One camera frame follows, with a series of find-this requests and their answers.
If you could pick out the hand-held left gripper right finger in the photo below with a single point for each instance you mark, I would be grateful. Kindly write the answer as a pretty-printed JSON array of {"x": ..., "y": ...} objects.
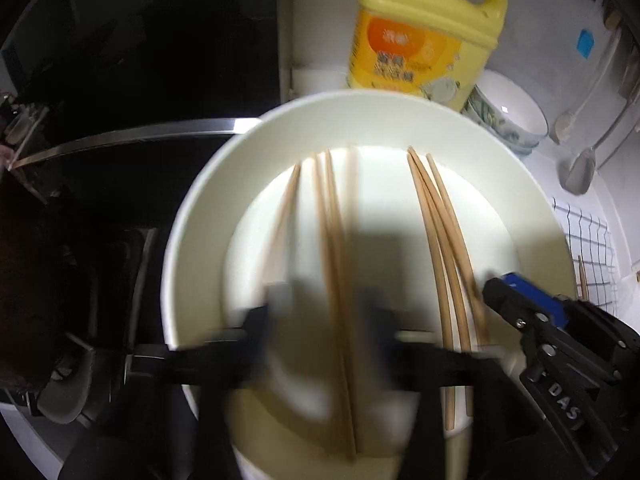
[{"x": 385, "y": 355}]

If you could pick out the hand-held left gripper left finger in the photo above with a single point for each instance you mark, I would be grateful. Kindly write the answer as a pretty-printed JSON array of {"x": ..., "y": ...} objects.
[{"x": 255, "y": 355}]

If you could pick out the floral ceramic bowl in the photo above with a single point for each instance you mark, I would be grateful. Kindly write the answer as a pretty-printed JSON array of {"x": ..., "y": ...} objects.
[
  {"x": 524, "y": 154},
  {"x": 527, "y": 146},
  {"x": 510, "y": 105}
]

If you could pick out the yellow detergent pump bottle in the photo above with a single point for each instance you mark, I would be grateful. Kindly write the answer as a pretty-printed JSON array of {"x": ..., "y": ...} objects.
[{"x": 425, "y": 20}]

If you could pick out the white dish brush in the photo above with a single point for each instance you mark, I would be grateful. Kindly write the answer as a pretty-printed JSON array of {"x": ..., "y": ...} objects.
[{"x": 562, "y": 127}]

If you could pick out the white round plastic tub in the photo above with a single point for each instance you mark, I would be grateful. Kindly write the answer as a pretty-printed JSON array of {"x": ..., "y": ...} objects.
[{"x": 500, "y": 200}]

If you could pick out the black gas stove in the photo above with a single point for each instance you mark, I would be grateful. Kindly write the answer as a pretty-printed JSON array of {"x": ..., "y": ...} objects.
[{"x": 125, "y": 60}]

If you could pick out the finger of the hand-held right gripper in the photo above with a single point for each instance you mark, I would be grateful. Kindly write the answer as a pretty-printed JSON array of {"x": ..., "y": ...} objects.
[
  {"x": 515, "y": 310},
  {"x": 542, "y": 300}
]

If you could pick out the bundle of wooden chopsticks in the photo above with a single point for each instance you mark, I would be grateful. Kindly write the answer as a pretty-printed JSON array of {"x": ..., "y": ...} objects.
[{"x": 583, "y": 275}]

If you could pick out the pile of wooden chopsticks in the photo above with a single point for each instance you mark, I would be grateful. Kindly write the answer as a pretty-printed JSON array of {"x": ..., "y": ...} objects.
[{"x": 419, "y": 175}]

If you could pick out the white black checkered cloth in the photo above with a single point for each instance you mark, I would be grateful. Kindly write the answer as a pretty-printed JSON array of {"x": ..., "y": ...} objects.
[{"x": 590, "y": 240}]

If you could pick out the metal spatula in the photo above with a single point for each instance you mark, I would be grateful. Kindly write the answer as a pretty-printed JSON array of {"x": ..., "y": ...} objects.
[{"x": 577, "y": 170}]

